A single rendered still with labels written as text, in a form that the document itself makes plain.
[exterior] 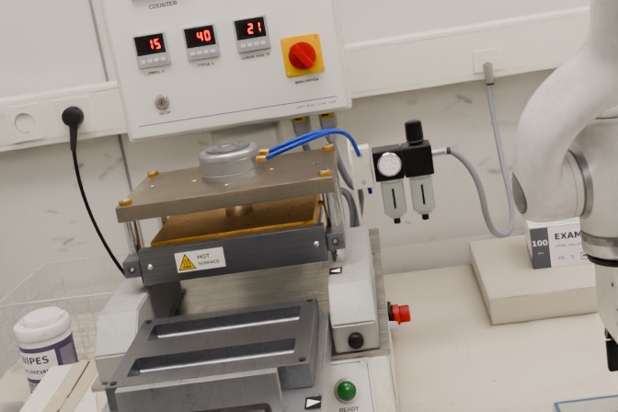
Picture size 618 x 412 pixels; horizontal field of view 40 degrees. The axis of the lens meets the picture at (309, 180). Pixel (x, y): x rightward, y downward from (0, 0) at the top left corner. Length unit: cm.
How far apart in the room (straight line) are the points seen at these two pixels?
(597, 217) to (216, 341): 43
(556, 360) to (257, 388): 63
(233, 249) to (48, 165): 81
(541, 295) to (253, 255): 56
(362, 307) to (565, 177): 26
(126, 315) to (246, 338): 19
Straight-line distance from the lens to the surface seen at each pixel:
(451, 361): 134
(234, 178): 108
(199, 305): 121
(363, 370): 98
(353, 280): 99
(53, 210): 181
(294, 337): 88
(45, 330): 139
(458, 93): 166
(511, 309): 144
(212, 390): 80
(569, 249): 153
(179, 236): 108
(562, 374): 128
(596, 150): 96
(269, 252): 104
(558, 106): 90
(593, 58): 90
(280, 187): 103
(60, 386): 130
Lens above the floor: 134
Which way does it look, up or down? 13 degrees down
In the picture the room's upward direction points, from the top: 9 degrees counter-clockwise
